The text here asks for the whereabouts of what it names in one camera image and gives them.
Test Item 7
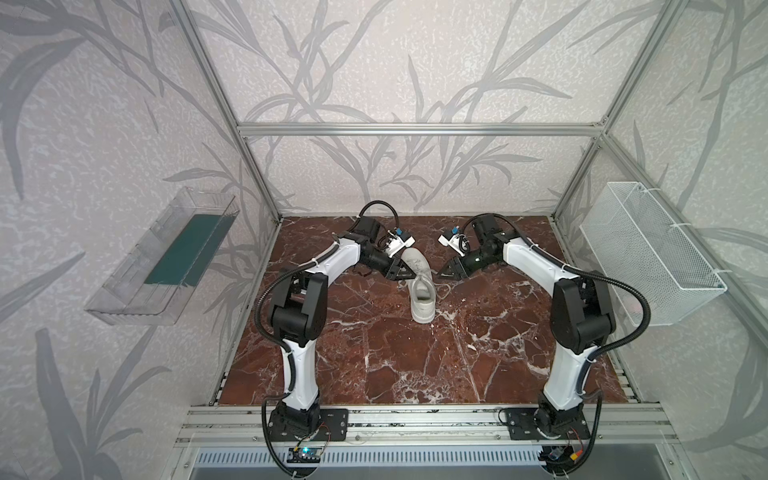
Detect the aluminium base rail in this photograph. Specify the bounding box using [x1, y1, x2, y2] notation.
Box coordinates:
[174, 403, 680, 448]

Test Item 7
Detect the clear plastic wall bin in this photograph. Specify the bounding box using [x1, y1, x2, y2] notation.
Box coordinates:
[85, 187, 240, 326]

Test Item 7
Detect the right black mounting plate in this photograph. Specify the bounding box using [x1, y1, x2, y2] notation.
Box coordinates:
[497, 407, 591, 440]

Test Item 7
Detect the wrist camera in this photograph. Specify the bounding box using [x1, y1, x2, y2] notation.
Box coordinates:
[384, 228, 415, 258]
[438, 226, 470, 257]

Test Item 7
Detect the aluminium frame crossbar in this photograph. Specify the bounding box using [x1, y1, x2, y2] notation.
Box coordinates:
[237, 122, 602, 138]

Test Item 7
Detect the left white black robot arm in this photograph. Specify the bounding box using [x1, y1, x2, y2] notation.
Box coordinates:
[254, 200, 417, 442]

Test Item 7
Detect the white wire mesh basket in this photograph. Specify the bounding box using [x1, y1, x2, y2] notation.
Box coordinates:
[580, 182, 727, 326]

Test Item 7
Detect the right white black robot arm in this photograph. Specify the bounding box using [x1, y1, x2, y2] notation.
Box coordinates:
[438, 213, 652, 439]

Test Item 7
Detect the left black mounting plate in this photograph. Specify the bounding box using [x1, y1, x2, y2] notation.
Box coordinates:
[267, 407, 349, 442]

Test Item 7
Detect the left electronics board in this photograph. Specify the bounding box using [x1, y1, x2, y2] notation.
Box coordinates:
[285, 446, 325, 464]

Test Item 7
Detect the pink object in basket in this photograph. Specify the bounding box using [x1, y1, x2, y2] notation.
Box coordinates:
[622, 294, 644, 316]

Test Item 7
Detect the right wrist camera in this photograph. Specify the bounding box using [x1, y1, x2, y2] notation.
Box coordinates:
[438, 226, 470, 257]

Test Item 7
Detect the white sneaker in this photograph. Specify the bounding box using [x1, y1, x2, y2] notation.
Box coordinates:
[402, 248, 436, 324]

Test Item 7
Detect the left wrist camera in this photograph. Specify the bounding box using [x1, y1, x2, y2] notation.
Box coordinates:
[384, 228, 415, 258]

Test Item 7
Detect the black mounting plate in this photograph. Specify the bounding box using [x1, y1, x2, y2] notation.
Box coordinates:
[267, 407, 349, 442]
[497, 407, 591, 440]

